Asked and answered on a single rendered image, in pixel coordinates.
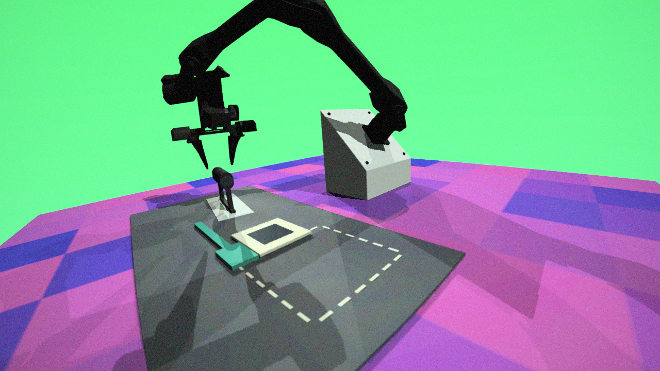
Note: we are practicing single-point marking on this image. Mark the cream square tile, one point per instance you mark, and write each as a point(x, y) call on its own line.
point(270, 236)

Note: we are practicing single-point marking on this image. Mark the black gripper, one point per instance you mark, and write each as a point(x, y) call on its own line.
point(192, 135)

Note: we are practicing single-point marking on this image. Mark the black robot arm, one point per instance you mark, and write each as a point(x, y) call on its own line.
point(315, 19)

